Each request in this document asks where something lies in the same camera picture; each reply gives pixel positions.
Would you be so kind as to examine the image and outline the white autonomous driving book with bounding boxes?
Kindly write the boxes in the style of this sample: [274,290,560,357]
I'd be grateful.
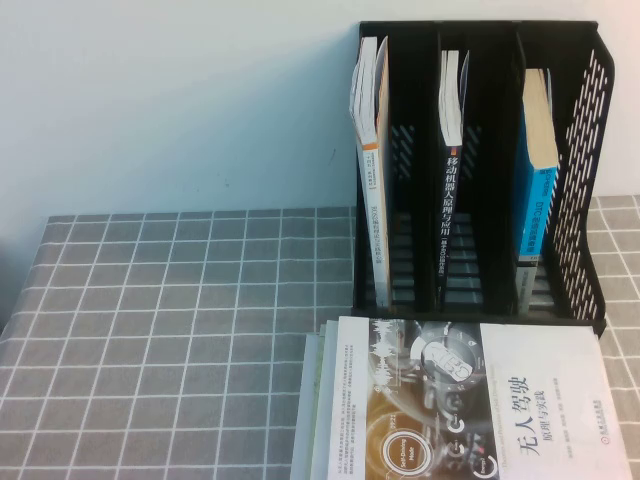
[307,314,635,480]

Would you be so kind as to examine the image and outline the orange and white spine book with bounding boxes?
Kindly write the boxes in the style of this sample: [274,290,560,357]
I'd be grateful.
[348,35,394,307]

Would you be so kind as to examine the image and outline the white car-suspension book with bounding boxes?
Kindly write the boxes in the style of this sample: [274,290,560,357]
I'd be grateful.
[302,323,332,480]

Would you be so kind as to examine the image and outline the black spine robotics book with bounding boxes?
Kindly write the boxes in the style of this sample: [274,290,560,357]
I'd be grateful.
[436,48,472,301]

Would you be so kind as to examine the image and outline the black plastic book stand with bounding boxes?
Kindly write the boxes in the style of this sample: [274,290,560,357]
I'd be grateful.
[351,19,622,337]

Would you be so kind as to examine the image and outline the blue spine book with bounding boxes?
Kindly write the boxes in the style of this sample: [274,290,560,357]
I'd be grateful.
[514,67,560,315]

